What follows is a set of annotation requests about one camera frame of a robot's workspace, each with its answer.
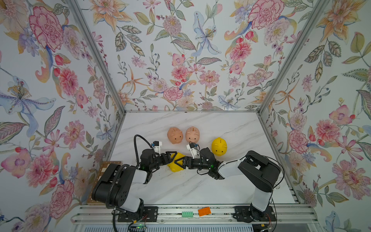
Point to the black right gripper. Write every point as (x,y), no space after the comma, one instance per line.
(187,164)

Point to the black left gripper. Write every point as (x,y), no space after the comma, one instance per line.
(166,162)

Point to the yellow piggy bank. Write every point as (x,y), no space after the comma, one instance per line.
(174,167)
(219,147)

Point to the pink piggy bank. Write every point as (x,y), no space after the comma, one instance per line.
(192,135)
(175,135)

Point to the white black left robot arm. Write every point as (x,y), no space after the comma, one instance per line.
(113,188)

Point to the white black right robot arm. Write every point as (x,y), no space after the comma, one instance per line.
(258,169)

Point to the green terminal block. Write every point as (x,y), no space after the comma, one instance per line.
(187,214)

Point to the orange tag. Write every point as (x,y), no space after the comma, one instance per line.
(204,211)

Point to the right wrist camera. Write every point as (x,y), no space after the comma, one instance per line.
(194,149)

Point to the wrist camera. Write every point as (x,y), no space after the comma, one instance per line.
(156,145)
(194,149)

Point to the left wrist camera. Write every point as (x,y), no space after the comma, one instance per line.
(156,145)

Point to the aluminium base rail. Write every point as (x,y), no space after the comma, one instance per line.
(220,214)

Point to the aluminium frame corner post left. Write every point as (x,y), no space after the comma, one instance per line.
(82,23)

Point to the aluminium frame corner post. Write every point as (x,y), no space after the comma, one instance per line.
(82,23)
(306,30)

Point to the aluminium frame corner post right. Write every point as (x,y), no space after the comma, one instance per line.
(306,30)

